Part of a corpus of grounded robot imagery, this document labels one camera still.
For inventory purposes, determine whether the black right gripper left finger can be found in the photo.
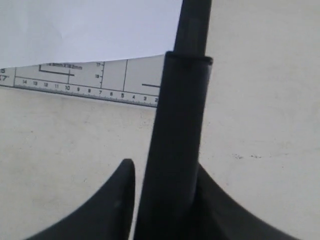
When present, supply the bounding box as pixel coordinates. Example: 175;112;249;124
31;159;136;240

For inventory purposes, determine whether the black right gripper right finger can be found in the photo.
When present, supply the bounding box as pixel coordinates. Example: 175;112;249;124
195;166;295;240

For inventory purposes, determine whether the black cutter blade arm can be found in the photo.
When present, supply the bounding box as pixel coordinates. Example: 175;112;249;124
134;0;213;240

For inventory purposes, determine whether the white paper sheet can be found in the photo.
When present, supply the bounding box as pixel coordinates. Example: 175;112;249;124
0;0;182;68

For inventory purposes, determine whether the grey paper cutter base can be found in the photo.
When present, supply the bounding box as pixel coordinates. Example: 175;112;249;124
0;55;164;108

